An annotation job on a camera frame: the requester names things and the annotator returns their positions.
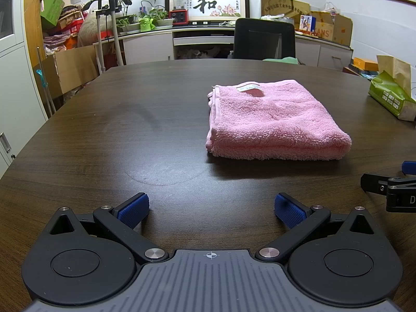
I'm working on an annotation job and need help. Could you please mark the white sideboard cabinet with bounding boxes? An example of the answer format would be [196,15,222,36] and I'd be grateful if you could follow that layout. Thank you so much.
[93,24,354,70]

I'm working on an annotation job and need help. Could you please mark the wooden wall cupboard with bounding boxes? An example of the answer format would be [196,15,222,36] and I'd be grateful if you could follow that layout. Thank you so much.
[24,0,82,59]

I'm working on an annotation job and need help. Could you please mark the orange box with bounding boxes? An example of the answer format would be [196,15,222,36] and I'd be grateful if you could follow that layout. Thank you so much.
[353,57,380,72]

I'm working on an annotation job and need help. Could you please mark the green cardboard box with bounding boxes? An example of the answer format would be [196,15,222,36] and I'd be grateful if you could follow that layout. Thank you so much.
[40,0,65,30]

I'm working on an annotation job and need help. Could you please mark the brown paper bag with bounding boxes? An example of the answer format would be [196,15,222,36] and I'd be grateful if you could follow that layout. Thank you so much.
[377,55,412,100]

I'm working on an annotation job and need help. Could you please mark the white metal cabinet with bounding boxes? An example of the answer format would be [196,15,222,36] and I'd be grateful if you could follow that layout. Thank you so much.
[0,0,49,178]

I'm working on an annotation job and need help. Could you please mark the black office chair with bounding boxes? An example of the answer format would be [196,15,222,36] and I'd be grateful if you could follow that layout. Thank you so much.
[234,18,296,61]

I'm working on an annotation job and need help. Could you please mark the cardboard box with red print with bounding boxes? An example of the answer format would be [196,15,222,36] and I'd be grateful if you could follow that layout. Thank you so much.
[310,11,354,47]

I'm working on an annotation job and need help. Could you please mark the small potted green plants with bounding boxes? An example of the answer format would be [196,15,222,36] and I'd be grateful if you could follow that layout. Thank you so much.
[115,5,175,35]

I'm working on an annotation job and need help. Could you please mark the framed lotus calligraphy picture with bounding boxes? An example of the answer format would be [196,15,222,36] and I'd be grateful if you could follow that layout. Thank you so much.
[165,0,250,27]

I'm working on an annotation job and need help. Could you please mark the pile of clothes and boxes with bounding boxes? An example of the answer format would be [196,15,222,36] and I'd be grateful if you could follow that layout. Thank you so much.
[42,0,99,56]

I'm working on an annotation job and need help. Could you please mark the small green bag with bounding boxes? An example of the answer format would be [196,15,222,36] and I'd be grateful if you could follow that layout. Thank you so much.
[139,18,157,33]

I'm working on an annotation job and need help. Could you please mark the pink towel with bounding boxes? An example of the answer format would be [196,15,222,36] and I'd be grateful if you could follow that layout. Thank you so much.
[205,80,352,161]

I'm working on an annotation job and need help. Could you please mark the green plush cushion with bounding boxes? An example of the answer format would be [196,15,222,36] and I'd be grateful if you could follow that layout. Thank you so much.
[263,57,298,66]

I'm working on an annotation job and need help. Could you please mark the red blender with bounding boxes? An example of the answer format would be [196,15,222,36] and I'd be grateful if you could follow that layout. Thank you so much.
[168,0,190,27]

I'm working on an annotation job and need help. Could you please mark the blue picture box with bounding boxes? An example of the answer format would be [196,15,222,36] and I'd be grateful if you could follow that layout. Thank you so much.
[299,15,315,34]

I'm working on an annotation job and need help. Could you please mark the green tissue packet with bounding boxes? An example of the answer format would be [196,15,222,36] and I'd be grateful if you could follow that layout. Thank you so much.
[368,71,416,121]

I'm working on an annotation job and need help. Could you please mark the large open cardboard box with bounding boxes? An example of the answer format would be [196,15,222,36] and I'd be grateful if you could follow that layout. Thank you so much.
[42,45,100,96]

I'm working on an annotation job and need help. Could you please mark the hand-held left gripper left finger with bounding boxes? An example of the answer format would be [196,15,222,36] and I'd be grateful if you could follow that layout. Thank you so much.
[48,192,169,264]

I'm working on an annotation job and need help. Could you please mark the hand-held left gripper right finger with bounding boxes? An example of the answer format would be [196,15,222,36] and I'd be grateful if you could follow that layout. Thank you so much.
[254,192,375,264]

